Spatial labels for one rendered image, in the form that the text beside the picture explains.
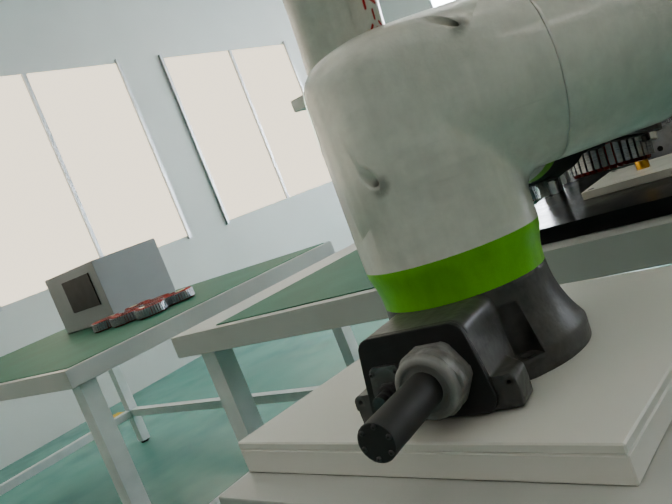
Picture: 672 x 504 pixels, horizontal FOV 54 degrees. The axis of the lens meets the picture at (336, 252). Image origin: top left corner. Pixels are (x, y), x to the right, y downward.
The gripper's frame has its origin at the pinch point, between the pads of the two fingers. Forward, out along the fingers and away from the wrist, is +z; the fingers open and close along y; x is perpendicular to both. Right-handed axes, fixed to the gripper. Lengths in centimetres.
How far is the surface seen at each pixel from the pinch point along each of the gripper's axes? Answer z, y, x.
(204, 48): 326, -448, 250
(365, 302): -10.1, -40.0, -13.8
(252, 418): 0, -89, -34
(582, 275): -9.5, -3.8, -16.5
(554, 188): 22.8, -17.9, -2.3
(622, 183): 7.2, -1.3, -5.6
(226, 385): -4, -90, -25
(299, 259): 70, -133, 3
